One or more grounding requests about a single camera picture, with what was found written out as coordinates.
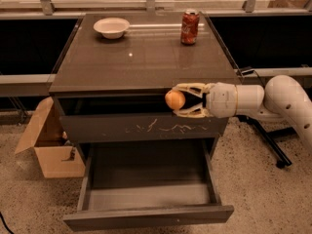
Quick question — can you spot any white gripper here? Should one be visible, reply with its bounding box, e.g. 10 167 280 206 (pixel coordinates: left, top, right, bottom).
173 83 237 118

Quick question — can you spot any orange fruit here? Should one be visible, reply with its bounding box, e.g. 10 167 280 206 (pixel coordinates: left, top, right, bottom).
165 90 185 110

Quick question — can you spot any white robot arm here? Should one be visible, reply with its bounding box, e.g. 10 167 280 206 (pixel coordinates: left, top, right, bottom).
165 75 312 151

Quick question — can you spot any grey drawer cabinet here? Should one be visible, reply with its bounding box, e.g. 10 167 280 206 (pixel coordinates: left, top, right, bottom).
50 12 239 156

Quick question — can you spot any open grey middle drawer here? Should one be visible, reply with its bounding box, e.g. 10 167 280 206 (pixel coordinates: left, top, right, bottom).
64 138 234 231

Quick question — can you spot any scratched grey top drawer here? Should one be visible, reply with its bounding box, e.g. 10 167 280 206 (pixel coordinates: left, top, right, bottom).
59 113 228 143

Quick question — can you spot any black metal stand leg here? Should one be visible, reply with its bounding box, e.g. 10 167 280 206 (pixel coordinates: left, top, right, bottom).
238 115 295 169

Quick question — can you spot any red soda can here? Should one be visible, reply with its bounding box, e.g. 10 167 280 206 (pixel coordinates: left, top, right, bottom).
180 9 200 45

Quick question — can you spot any white paper bowl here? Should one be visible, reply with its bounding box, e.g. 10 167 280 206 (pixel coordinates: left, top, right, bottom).
94 18 130 39

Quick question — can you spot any open cardboard box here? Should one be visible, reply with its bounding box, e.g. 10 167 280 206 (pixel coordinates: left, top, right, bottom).
15 97 85 178

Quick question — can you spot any black cable on floor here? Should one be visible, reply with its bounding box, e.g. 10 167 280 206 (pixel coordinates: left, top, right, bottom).
0 211 16 234

